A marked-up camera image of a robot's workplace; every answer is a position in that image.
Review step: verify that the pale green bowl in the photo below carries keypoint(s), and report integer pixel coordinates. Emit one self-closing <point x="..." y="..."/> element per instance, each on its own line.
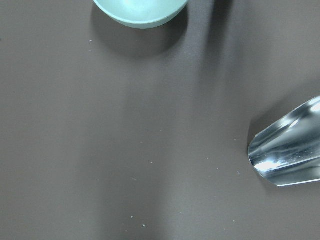
<point x="141" y="14"/>

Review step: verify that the silver metal scoop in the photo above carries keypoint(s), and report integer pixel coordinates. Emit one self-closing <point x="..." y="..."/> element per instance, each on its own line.
<point x="287" y="152"/>

